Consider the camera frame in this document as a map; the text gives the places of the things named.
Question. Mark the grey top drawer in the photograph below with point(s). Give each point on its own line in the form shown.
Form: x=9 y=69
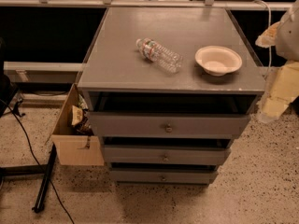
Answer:
x=109 y=124

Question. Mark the grey middle drawer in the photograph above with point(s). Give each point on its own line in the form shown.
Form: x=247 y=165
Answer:
x=166 y=155

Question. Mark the grey drawer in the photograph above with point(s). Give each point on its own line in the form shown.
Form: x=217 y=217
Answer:
x=183 y=177
x=109 y=124
x=166 y=155

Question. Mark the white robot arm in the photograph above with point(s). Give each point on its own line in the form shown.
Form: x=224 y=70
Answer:
x=284 y=37

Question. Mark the grey drawer cabinet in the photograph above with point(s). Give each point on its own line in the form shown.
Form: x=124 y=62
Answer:
x=118 y=78

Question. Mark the black stand leg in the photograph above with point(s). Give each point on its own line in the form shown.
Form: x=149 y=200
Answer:
x=47 y=171

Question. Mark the grey bottom drawer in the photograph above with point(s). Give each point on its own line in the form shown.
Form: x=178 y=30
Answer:
x=183 y=177

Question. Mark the snack bag in box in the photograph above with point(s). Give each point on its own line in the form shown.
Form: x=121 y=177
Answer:
x=80 y=121

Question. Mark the clear plastic water bottle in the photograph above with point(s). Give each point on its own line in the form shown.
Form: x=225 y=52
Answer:
x=165 y=58

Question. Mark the white paper bowl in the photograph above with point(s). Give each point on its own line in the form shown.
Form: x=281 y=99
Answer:
x=218 y=61

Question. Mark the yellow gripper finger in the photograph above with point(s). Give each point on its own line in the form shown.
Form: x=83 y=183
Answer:
x=268 y=38
x=282 y=89

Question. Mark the cardboard box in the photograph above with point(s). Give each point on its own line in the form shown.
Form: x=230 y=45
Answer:
x=74 y=148

